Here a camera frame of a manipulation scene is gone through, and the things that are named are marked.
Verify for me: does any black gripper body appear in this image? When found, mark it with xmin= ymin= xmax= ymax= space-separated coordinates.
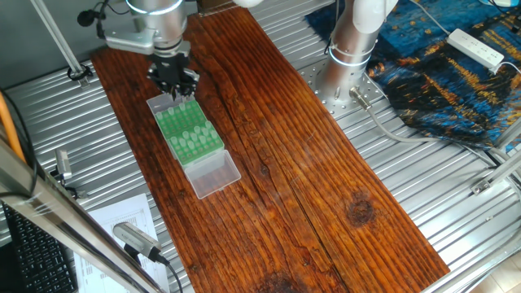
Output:
xmin=151 ymin=51 xmax=190 ymax=85

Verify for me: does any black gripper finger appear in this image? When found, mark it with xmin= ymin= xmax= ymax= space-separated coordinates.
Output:
xmin=175 ymin=68 xmax=200 ymax=101
xmin=145 ymin=65 xmax=177 ymax=99

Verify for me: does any clear box with green rack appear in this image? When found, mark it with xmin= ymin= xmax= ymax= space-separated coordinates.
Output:
xmin=146 ymin=92 xmax=208 ymax=138
xmin=166 ymin=120 xmax=242 ymax=200

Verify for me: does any printed white paper sheet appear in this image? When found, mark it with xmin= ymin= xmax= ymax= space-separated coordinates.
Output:
xmin=72 ymin=193 xmax=170 ymax=293

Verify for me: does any brown wooden board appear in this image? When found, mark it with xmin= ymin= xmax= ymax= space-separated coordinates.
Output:
xmin=90 ymin=7 xmax=451 ymax=293

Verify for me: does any black keyboard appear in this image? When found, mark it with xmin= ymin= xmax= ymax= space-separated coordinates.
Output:
xmin=2 ymin=203 xmax=79 ymax=293

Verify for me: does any blue painted cloth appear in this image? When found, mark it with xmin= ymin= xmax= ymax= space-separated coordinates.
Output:
xmin=304 ymin=0 xmax=521 ymax=152

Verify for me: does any white power strip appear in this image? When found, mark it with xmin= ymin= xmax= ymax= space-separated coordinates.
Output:
xmin=446 ymin=28 xmax=506 ymax=70

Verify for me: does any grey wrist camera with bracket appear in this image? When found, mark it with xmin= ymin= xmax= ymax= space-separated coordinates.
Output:
xmin=104 ymin=28 xmax=160 ymax=57

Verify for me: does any black cable loop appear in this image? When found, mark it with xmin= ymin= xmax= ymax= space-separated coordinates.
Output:
xmin=67 ymin=63 xmax=94 ymax=82

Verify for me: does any black cable plug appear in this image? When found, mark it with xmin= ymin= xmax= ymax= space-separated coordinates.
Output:
xmin=77 ymin=9 xmax=98 ymax=28

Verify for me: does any aluminium post with foot bracket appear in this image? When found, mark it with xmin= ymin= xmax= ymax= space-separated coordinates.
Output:
xmin=28 ymin=0 xmax=95 ymax=89

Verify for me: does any small grey camera on clamp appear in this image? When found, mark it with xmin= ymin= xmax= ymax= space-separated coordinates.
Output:
xmin=55 ymin=148 xmax=74 ymax=182

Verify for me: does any orange hose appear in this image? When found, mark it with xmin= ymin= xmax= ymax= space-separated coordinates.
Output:
xmin=0 ymin=91 xmax=26 ymax=164

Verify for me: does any silver camera with black cable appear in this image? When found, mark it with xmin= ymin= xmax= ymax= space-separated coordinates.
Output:
xmin=112 ymin=221 xmax=170 ymax=266

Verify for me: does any grey base cable with connector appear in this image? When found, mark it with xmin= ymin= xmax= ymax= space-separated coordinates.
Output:
xmin=348 ymin=85 xmax=521 ymax=182

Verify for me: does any steel frame bar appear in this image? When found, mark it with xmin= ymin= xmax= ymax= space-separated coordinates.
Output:
xmin=0 ymin=136 xmax=166 ymax=293

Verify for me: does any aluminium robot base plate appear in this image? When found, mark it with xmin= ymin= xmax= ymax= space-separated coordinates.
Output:
xmin=301 ymin=60 xmax=388 ymax=121

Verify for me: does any white power strip cord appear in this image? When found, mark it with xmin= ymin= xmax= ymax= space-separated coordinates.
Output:
xmin=408 ymin=0 xmax=452 ymax=37

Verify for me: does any aluminium frame profile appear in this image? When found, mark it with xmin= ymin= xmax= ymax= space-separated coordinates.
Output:
xmin=470 ymin=117 xmax=521 ymax=196

